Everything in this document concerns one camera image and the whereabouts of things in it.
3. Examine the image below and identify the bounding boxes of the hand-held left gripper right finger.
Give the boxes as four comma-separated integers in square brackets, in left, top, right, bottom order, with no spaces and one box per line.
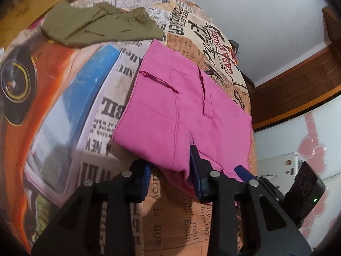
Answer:
[190,145,312,256]

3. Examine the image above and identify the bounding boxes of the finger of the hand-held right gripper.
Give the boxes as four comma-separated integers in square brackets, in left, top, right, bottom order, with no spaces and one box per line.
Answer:
[234,166,258,182]

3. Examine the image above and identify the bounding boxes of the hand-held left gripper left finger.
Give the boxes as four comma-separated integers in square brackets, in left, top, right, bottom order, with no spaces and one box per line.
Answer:
[30,160,152,256]

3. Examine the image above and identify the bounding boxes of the pink pants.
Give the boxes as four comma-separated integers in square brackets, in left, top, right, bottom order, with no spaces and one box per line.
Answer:
[112,39,253,205]

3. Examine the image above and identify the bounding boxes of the olive green pants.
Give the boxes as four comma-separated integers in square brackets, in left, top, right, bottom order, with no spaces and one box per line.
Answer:
[42,0,166,49]

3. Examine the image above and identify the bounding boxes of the white wardrobe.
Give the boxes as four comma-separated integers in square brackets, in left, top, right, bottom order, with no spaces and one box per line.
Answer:
[252,91,341,248]

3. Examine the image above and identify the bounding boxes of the newspaper printed blanket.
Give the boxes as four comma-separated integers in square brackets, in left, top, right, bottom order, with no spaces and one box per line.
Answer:
[0,0,257,256]

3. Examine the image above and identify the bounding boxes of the wooden wardrobe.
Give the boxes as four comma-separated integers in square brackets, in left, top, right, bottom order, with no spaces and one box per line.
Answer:
[322,5,341,46]

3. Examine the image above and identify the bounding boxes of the yellow wooden board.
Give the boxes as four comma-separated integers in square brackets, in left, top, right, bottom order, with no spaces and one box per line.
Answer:
[5,0,75,30]
[0,13,47,49]

